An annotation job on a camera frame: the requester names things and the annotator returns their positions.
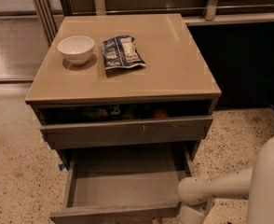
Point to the metal railing frame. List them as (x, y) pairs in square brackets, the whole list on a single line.
[(194, 12)]

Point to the blue tape piece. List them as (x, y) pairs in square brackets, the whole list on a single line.
[(61, 166)]

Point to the orange fruit in drawer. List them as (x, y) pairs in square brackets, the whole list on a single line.
[(160, 114)]

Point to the grey drawer cabinet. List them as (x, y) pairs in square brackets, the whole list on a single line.
[(174, 71)]

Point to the grey drawer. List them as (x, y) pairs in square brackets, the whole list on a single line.
[(66, 127), (123, 185)]

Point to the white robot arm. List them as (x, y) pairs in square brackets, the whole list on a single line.
[(256, 184)]

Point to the grey top drawer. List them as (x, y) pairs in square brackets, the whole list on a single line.
[(66, 127)]

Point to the dark packet in top drawer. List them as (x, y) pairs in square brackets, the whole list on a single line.
[(108, 112)]

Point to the blue white snack bag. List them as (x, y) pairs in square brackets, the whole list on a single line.
[(120, 53)]

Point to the white ceramic bowl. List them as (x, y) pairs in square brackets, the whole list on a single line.
[(76, 49)]

